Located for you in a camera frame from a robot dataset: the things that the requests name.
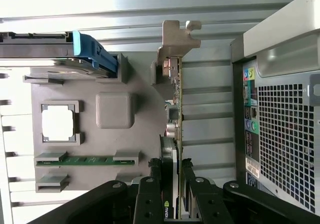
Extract grey plastic parts rack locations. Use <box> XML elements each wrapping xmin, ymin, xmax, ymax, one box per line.
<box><xmin>22</xmin><ymin>53</ymin><xmax>181</xmax><ymax>193</ymax></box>

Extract silver CPU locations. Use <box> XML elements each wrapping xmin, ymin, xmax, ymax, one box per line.
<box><xmin>41</xmin><ymin>103</ymin><xmax>76</xmax><ymax>142</ymax></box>

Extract open grey PC case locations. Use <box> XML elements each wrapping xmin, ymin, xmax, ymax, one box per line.
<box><xmin>229</xmin><ymin>0</ymin><xmax>320</xmax><ymax>213</ymax></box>

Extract hard disk in blue carrier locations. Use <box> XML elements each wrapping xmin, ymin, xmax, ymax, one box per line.
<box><xmin>0</xmin><ymin>31</ymin><xmax>119</xmax><ymax>80</ymax></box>

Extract green RAM stick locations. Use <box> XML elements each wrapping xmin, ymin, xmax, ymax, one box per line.
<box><xmin>36</xmin><ymin>157</ymin><xmax>140</xmax><ymax>166</ymax></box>

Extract beige case handle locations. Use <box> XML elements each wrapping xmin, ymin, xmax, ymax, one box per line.
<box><xmin>242</xmin><ymin>0</ymin><xmax>320</xmax><ymax>79</ymax></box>

